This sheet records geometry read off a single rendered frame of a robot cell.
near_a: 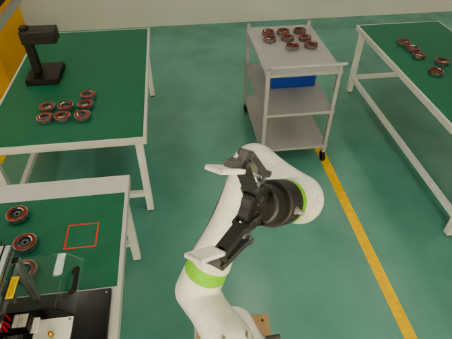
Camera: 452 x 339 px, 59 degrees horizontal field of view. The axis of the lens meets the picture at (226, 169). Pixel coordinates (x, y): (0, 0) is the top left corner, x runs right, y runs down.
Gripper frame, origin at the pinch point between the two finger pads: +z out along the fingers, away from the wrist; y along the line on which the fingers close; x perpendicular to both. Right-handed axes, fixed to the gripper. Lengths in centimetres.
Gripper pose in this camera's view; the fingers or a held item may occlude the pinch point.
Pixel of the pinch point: (206, 214)
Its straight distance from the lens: 58.6
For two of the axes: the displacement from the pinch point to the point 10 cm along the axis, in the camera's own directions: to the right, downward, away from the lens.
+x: -8.1, -2.8, 5.2
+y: -2.3, 9.6, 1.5
